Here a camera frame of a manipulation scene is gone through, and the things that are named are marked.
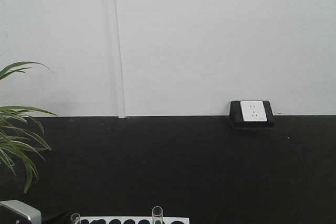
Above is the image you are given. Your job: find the clear glass tube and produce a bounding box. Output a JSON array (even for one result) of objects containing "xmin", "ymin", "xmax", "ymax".
[
  {"xmin": 152, "ymin": 206, "xmax": 163, "ymax": 224},
  {"xmin": 70, "ymin": 213, "xmax": 81, "ymax": 224}
]

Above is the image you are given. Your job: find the white test tube rack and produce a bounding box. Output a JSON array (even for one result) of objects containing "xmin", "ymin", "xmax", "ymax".
[{"xmin": 80, "ymin": 216, "xmax": 190, "ymax": 224}]

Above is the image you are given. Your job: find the green spider plant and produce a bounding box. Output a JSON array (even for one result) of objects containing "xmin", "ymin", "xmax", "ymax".
[{"xmin": 0, "ymin": 61, "xmax": 59, "ymax": 194}]

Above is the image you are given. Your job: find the white wall cable duct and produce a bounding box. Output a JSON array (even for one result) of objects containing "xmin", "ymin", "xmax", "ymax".
[{"xmin": 113, "ymin": 0, "xmax": 126, "ymax": 119}]

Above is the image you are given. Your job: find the white wall socket black frame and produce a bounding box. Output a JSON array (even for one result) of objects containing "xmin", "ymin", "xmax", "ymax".
[{"xmin": 229, "ymin": 100, "xmax": 275, "ymax": 129}]

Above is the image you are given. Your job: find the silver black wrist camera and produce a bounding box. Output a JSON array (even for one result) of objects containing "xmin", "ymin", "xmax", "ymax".
[{"xmin": 1, "ymin": 200, "xmax": 41, "ymax": 223}]

